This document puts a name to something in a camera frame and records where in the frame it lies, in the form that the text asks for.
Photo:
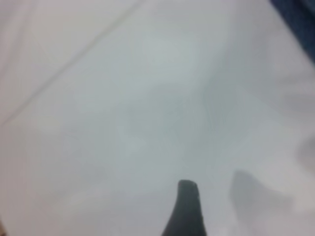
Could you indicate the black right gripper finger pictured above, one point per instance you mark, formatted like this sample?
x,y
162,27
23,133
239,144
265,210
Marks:
x,y
188,211

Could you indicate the blue denim shorts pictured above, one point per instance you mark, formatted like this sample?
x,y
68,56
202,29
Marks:
x,y
302,19

